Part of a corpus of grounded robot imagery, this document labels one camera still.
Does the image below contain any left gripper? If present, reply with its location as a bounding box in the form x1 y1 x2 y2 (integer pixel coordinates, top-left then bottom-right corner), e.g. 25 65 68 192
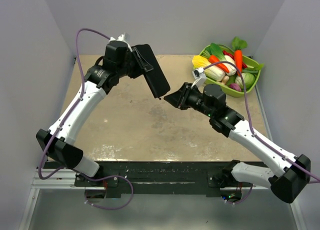
117 47 153 79

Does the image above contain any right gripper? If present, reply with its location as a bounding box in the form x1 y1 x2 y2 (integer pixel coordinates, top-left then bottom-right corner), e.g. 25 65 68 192
164 82 214 118

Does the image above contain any black tool case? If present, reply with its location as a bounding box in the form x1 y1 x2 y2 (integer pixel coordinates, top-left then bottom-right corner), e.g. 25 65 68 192
135 44 171 98

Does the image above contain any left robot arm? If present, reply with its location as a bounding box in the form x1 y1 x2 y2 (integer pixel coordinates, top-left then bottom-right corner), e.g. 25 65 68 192
36 40 170 186

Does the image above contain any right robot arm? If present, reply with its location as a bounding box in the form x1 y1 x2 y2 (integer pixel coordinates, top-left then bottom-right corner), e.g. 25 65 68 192
164 82 311 204

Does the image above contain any toy napa cabbage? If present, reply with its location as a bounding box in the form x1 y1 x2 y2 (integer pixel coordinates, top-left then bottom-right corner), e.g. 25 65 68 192
192 55 226 82

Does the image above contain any toy mushroom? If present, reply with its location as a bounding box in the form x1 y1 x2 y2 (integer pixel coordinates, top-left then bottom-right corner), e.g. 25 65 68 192
220 75 230 85

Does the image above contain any toy carrot left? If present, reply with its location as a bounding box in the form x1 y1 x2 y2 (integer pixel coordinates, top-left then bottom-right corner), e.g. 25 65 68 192
208 54 230 74

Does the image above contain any toy carrot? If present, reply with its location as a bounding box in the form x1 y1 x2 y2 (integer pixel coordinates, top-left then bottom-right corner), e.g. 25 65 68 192
208 54 230 74
231 36 248 76

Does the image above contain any green vegetable tray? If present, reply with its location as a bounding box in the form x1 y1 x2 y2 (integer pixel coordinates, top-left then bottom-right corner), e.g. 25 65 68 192
192 43 264 98

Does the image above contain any toy purple onion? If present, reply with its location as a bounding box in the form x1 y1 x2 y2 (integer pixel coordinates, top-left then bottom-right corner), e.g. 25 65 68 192
228 83 242 92

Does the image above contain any toy bok choy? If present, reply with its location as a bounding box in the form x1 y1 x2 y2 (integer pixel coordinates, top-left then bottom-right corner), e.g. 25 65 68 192
208 43 237 76

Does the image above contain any toy green cabbage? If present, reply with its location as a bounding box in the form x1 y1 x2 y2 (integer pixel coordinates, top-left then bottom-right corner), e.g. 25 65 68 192
235 72 256 90

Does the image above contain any toy red chili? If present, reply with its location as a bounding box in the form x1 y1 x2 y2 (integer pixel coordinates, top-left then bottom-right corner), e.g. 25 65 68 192
222 50 248 69

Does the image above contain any toy carrot right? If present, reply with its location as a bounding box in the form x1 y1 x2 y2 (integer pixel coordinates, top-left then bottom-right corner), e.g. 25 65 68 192
231 36 248 76

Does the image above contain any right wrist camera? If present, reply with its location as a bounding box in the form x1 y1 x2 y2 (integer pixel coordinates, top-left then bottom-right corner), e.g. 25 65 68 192
191 67 207 88

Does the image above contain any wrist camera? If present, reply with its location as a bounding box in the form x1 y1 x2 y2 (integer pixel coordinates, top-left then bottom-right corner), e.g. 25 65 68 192
108 33 133 52
191 67 207 88

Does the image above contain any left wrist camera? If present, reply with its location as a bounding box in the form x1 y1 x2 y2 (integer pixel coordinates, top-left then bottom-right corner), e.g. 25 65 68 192
108 33 133 52

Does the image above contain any aluminium rail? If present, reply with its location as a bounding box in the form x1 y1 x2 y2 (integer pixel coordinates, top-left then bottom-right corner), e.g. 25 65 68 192
31 167 296 191

